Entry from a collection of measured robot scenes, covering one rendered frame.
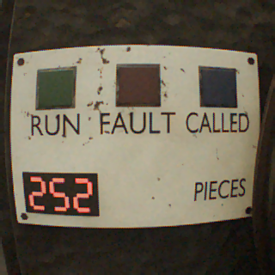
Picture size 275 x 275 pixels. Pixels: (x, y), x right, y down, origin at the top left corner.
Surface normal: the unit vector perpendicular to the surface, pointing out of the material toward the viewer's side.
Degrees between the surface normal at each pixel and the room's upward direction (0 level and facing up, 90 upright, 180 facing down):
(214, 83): 90
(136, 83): 90
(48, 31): 90
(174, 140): 90
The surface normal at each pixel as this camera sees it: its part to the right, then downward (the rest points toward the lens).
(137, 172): 0.13, 0.13
